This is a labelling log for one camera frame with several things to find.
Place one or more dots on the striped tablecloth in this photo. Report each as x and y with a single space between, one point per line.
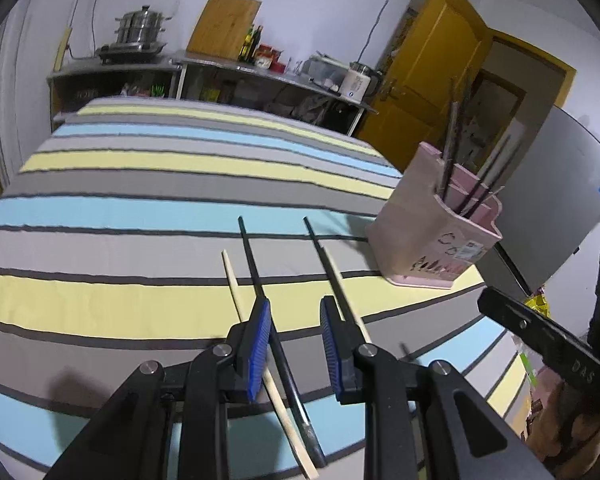
130 210

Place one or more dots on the grey refrigerator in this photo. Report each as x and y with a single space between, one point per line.
555 185

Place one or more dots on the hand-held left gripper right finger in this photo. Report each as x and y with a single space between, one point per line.
330 350

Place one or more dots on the clear plastic container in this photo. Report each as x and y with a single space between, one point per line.
325 74

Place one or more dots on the black induction stove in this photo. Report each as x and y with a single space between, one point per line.
130 52

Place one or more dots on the dark glass bottle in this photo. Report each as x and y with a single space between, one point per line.
245 45

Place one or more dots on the stainless steel counter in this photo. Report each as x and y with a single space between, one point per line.
215 64

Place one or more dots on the yellow wooden door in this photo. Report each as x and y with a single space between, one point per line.
430 60

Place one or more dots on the stainless steel steamer pot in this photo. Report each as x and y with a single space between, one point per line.
140 25

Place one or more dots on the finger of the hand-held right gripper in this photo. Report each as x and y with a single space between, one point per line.
522 321

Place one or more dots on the black chopstick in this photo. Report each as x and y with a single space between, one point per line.
319 250
502 175
301 410
490 167

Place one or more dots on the clear drinking glass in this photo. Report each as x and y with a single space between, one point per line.
293 66

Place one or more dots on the olive oil bottle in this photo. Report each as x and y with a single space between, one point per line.
256 45

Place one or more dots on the person's right hand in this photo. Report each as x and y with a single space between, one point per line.
545 425

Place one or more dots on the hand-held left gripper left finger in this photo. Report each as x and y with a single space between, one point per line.
260 345

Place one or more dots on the beige wooden chopstick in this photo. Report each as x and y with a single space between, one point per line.
291 422
355 310

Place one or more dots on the yellow snack packet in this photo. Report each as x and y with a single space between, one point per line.
537 306

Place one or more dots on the pink plastic utensil basket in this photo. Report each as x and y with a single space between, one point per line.
420 240

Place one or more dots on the wooden cutting board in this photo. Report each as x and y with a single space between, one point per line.
225 27

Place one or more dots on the metal chopstick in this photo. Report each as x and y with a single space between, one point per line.
495 193
462 105

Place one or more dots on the brown bag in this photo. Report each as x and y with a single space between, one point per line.
302 107

